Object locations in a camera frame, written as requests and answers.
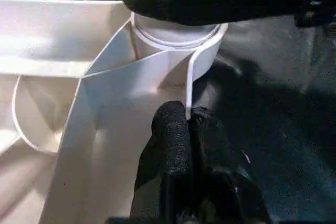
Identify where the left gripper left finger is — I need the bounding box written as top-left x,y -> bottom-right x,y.
130,101 -> 194,224

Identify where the black work mat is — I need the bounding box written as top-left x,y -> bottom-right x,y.
0,0 -> 336,224

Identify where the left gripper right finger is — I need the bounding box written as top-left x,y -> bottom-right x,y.
189,106 -> 271,224

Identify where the white plastic table leg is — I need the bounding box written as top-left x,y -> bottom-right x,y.
129,12 -> 222,51

